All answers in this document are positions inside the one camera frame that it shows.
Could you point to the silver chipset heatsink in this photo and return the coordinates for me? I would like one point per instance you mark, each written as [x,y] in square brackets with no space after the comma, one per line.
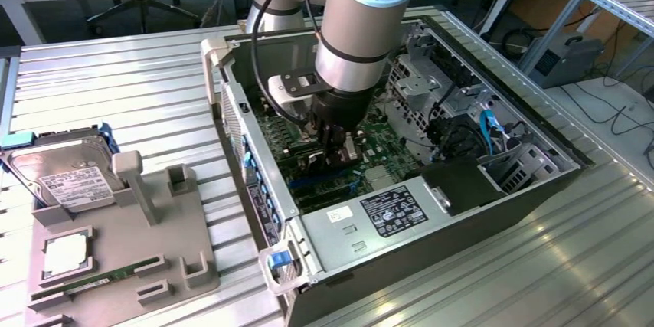
[386,177]

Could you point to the black expansion slot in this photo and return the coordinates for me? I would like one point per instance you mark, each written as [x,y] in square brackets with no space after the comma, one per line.
[328,191]
[330,201]

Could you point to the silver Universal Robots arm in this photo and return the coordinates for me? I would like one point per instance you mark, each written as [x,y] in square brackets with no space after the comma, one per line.
[358,17]

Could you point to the black plastic air shroud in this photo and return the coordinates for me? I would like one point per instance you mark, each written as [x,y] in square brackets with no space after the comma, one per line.
[460,185]

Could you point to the black office chair base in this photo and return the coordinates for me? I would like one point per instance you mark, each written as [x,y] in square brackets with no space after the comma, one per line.
[144,9]

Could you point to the silver CPU chip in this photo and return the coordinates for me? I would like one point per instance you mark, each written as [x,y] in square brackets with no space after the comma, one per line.
[65,254]

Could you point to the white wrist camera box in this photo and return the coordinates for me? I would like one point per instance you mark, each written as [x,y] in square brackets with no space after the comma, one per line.
[281,87]

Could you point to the grey parts rack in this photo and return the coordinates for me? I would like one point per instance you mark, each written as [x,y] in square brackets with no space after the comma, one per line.
[154,265]

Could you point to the blue expansion slot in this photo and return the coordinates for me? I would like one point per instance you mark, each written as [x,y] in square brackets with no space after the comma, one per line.
[300,182]

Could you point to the green RAM stick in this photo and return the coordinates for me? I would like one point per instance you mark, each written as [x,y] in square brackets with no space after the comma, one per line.
[97,280]

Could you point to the silver disk bay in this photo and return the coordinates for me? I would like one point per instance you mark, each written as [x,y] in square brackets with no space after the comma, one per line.
[516,177]

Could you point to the silver metal drive cage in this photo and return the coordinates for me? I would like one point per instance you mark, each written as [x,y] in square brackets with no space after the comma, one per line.
[414,89]

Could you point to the aluminium slat table frame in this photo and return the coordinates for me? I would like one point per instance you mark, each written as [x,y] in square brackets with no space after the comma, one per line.
[624,1]

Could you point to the low-profile graphics card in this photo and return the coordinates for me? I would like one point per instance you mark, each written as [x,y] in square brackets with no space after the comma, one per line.
[314,162]

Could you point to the open grey PC case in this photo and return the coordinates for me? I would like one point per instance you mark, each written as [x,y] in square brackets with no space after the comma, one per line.
[434,258]

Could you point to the grey equipment box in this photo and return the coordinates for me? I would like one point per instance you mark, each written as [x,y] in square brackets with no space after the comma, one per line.
[572,59]

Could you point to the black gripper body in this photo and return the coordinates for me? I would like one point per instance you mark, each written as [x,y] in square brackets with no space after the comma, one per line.
[340,108]

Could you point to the silver power supply unit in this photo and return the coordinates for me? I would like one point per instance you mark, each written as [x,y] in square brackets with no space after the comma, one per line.
[337,235]

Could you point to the hard disk drive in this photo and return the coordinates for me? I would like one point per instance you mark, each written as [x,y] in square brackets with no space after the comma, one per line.
[62,174]

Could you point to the green motherboard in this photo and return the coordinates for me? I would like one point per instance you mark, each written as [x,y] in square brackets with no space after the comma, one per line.
[389,143]

